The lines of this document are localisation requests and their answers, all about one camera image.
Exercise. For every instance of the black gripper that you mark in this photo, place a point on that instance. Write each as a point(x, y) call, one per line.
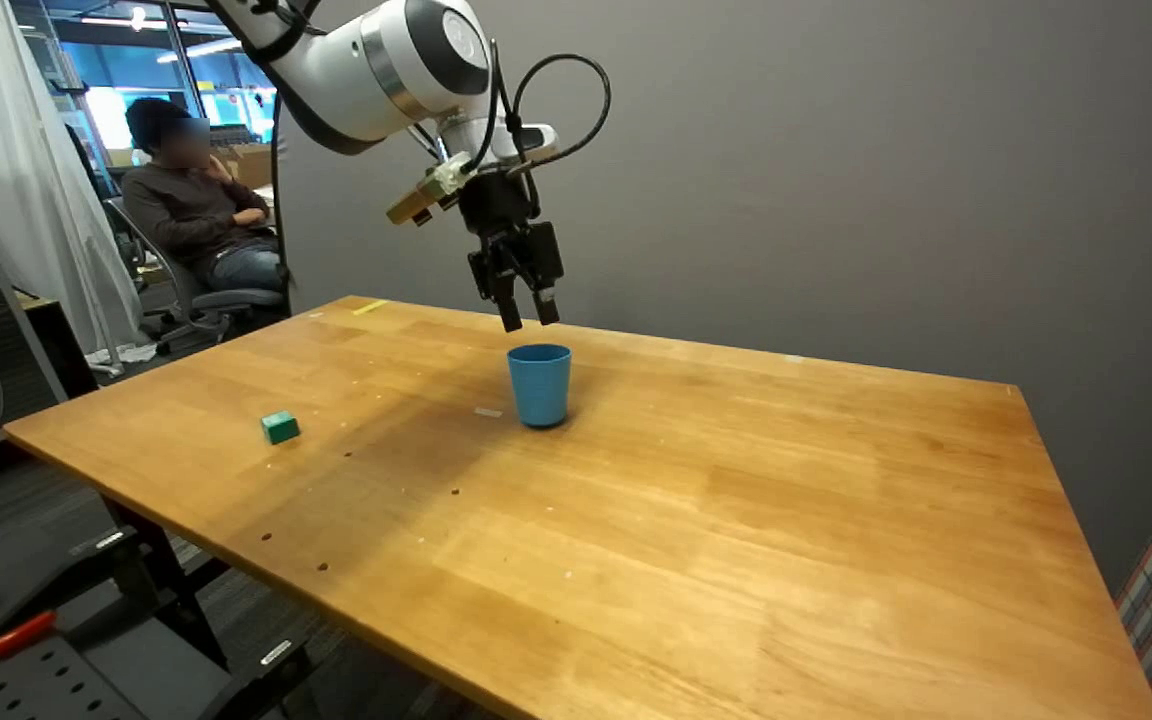
point(503, 208)

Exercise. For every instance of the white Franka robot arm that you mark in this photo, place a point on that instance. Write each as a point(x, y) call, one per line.
point(363, 65)

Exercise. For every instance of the light blue cup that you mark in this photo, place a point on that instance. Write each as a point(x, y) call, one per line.
point(543, 384)

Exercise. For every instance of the green cube block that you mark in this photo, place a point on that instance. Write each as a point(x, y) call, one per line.
point(281, 425)

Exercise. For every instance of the grey office chair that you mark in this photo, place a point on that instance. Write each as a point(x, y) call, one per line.
point(216, 309)

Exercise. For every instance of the seated person in dark shirt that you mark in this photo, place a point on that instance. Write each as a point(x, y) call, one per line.
point(198, 201)

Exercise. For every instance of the white curtain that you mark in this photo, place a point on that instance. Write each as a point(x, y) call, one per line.
point(16, 172)

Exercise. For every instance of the wrist camera with tan mount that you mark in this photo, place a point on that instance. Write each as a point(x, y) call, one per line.
point(436, 187)

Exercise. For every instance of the black table leg frame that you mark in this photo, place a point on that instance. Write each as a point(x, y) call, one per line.
point(169, 572)

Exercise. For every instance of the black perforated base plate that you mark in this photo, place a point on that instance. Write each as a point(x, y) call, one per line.
point(97, 681)

